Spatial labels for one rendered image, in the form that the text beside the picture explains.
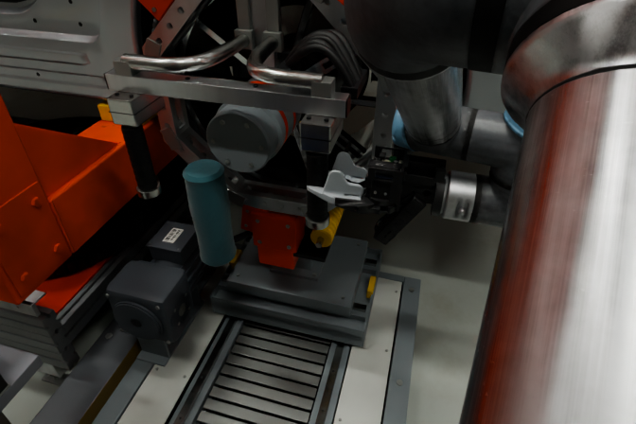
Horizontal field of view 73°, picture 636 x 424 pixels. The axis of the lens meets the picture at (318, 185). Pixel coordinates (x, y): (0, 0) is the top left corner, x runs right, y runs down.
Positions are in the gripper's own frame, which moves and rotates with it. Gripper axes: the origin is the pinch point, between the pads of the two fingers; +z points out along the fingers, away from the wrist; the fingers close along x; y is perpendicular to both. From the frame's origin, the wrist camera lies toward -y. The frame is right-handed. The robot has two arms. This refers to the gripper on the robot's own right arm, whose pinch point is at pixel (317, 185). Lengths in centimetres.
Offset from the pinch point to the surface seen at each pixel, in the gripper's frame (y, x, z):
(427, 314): -83, -48, -27
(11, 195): -9, 7, 60
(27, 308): -45, 8, 73
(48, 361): -69, 8, 77
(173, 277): -42, -9, 41
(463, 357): -83, -34, -39
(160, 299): -43, -2, 41
